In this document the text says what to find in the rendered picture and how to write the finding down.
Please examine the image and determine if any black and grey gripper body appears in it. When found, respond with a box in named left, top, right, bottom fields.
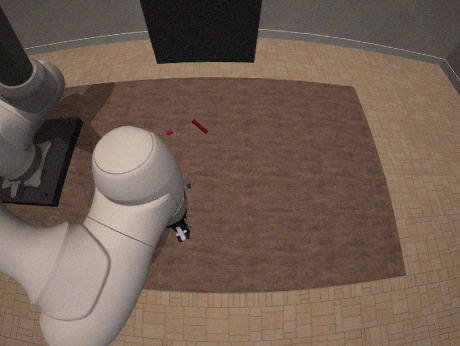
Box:
left=165, top=209, right=187, bottom=232

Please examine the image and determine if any red rod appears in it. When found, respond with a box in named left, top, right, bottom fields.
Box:
left=192, top=119, right=208, bottom=134

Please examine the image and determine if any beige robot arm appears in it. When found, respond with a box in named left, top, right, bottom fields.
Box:
left=0, top=6, right=187, bottom=346

